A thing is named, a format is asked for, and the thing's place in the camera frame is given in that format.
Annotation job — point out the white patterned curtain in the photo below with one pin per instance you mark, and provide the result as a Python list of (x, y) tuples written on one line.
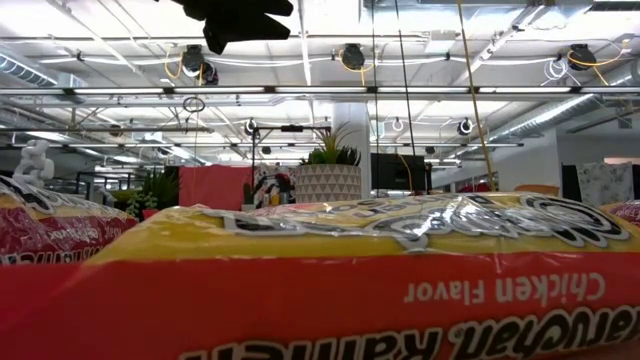
[(605, 182)]

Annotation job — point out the black upright panel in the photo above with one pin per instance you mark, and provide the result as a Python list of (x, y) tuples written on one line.
[(570, 182)]

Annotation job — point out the succulent in white patterned pot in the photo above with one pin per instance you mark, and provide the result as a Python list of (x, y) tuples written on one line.
[(327, 182)]

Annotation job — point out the small green succulent sprig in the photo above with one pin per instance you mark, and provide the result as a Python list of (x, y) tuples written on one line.
[(160, 190)]

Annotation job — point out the black background monitor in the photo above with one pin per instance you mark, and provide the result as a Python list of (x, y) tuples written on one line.
[(395, 172)]

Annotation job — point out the white robot figure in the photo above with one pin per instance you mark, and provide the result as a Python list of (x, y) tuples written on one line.
[(34, 165)]

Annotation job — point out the red partition panel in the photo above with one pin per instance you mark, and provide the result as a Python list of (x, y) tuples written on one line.
[(215, 185)]

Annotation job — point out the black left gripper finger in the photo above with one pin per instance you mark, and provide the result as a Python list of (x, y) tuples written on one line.
[(240, 32)]

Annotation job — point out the red ramen noodle pack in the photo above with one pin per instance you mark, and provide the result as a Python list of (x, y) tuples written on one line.
[(50, 230)]

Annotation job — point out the floral patterned panel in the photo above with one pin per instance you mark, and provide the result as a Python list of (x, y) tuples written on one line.
[(267, 175)]

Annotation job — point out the long ceiling light rail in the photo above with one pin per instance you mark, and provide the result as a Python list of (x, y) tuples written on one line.
[(320, 90)]

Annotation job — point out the small potted cactus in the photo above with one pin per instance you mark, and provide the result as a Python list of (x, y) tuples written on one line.
[(247, 197)]

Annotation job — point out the silver ventilation duct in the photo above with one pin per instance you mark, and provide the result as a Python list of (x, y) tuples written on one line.
[(22, 70), (565, 112)]

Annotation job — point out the orange chicken ramen pack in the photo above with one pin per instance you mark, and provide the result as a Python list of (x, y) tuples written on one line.
[(300, 300)]

